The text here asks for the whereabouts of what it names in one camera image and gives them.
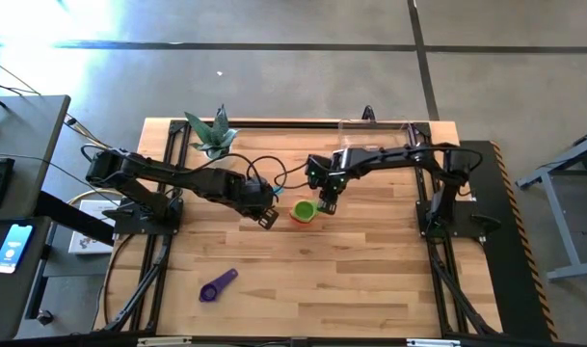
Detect silver metal plate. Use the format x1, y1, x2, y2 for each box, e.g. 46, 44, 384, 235
407, 338, 461, 347
137, 336, 193, 347

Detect black aluminium table frame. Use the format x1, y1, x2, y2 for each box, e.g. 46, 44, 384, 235
102, 118, 501, 338

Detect black hazard-striped floor mat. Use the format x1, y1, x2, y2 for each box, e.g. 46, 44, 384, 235
459, 139, 559, 341

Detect white printed booklet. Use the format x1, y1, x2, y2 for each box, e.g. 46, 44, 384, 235
67, 200, 116, 255

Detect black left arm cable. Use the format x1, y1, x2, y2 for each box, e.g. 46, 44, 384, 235
247, 154, 311, 190

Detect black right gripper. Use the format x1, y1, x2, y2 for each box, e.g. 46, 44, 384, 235
306, 148, 355, 216

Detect yellow floor cable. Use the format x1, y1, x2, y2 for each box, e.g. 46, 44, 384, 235
64, 113, 114, 148

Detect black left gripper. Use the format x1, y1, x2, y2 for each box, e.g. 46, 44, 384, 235
230, 175, 280, 230

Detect grey metal stand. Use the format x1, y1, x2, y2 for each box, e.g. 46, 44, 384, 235
515, 125, 587, 282

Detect white plant pot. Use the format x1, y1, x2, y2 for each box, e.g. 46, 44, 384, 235
203, 144, 236, 170

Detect smartphone with blue screen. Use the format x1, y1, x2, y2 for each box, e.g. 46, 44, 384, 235
0, 223, 35, 275

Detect clear plastic basket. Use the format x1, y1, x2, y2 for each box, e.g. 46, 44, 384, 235
337, 119, 414, 151

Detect purple plastic measuring cup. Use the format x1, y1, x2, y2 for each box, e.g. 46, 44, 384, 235
199, 268, 239, 304

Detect grey desk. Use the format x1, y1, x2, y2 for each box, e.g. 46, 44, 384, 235
0, 94, 71, 223

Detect dark grey side table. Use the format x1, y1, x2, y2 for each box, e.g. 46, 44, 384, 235
0, 216, 52, 344

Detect green plastic measuring cup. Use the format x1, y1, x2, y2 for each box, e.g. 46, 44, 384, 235
292, 200, 319, 224

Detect green snake plant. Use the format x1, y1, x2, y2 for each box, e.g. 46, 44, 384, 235
184, 104, 240, 160

